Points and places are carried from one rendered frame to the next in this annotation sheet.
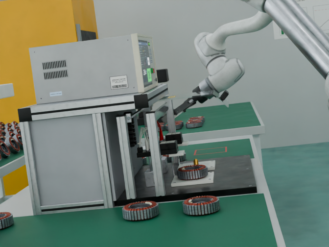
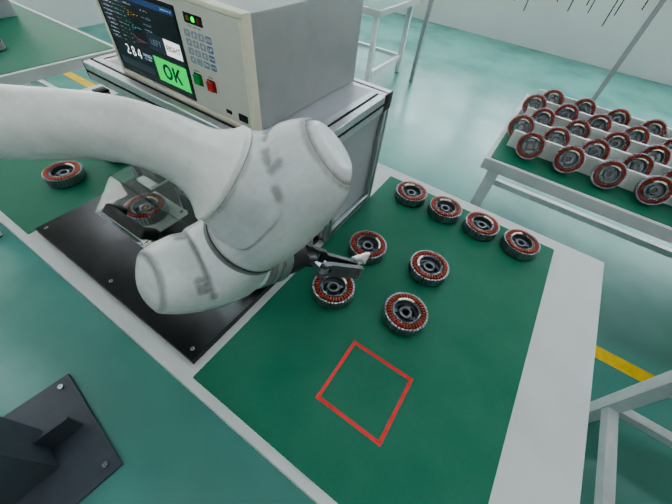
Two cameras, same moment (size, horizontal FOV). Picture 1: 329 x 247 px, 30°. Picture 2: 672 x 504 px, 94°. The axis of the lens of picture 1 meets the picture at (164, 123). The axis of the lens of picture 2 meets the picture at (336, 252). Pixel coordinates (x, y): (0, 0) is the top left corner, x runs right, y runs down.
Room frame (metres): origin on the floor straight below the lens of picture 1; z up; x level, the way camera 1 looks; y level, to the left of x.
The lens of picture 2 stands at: (2.97, -0.46, 1.46)
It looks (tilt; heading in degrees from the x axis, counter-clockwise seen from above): 49 degrees down; 112
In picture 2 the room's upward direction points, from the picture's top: 8 degrees clockwise
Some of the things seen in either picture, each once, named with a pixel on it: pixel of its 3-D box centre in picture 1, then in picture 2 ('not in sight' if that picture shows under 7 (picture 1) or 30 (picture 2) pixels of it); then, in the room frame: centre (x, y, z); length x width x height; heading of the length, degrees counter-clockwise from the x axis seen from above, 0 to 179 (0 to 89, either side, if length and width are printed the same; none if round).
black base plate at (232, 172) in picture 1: (191, 177); (183, 235); (2.33, -0.08, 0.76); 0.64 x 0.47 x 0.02; 173
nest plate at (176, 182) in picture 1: (193, 179); not in sight; (2.21, -0.08, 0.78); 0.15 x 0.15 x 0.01; 83
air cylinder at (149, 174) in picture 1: (153, 177); not in sight; (2.22, 0.06, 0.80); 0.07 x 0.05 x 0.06; 173
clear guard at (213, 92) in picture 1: (188, 102); (201, 186); (2.51, -0.11, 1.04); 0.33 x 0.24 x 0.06; 83
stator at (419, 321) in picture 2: not in sight; (405, 313); (2.99, 0.00, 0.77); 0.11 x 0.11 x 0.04
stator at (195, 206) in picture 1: (201, 205); (64, 174); (1.82, -0.08, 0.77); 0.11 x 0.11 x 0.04
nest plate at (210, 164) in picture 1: (196, 166); not in sight; (2.45, -0.11, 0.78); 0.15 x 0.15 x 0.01; 83
